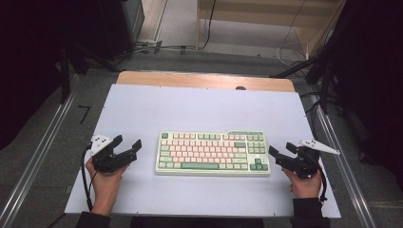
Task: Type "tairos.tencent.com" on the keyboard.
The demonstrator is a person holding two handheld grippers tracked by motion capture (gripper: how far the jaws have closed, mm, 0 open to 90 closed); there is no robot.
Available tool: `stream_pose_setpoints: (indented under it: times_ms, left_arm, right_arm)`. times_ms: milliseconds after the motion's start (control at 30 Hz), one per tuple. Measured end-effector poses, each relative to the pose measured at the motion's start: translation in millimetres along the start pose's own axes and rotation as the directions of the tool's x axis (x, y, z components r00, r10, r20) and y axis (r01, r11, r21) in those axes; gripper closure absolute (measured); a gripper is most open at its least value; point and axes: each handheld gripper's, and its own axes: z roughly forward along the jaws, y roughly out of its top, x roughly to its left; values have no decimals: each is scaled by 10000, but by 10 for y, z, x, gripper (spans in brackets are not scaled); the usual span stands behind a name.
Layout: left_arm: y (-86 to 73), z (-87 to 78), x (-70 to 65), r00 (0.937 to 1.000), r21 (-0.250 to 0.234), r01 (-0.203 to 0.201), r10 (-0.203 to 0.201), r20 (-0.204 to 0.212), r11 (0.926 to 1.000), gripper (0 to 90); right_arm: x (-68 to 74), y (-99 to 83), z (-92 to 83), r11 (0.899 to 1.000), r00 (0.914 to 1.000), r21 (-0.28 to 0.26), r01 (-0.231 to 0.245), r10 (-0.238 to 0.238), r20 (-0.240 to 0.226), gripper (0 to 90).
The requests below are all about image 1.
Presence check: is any person's left hand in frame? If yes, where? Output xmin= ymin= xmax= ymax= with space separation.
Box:
xmin=85 ymin=157 xmax=129 ymax=217

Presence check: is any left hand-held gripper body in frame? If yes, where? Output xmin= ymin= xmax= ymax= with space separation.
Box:
xmin=89 ymin=134 xmax=140 ymax=174

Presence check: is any black floor cable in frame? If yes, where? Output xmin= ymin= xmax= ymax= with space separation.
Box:
xmin=134 ymin=0 xmax=218 ymax=55

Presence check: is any light wooden shelf unit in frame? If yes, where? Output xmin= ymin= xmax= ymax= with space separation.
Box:
xmin=195 ymin=0 xmax=347 ymax=59

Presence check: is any person's right hand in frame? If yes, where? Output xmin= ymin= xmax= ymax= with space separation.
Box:
xmin=281 ymin=168 xmax=323 ymax=200

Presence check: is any black cabinet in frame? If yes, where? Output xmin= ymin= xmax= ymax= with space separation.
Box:
xmin=96 ymin=0 xmax=146 ymax=62

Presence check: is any green and pink keyboard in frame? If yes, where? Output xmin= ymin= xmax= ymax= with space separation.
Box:
xmin=154 ymin=129 xmax=272 ymax=177

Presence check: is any white table mat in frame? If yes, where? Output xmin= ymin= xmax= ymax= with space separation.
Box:
xmin=64 ymin=83 xmax=342 ymax=219

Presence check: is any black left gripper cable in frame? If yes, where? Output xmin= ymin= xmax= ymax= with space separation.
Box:
xmin=81 ymin=142 xmax=97 ymax=212

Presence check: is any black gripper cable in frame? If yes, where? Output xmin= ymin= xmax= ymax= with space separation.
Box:
xmin=81 ymin=142 xmax=97 ymax=212
xmin=317 ymin=166 xmax=328 ymax=203

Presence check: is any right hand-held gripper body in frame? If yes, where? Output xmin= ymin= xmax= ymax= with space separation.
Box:
xmin=275 ymin=139 xmax=341 ymax=181

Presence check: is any metal floor rail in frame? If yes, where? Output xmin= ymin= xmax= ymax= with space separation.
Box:
xmin=307 ymin=91 xmax=378 ymax=228
xmin=0 ymin=75 xmax=81 ymax=228

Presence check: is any black curtain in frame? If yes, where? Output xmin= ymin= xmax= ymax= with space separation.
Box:
xmin=0 ymin=0 xmax=106 ymax=151
xmin=322 ymin=0 xmax=403 ymax=191

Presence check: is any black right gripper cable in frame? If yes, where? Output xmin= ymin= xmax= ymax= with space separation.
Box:
xmin=317 ymin=166 xmax=328 ymax=203

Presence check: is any black metal stand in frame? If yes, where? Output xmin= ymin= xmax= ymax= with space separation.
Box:
xmin=57 ymin=44 xmax=91 ymax=105

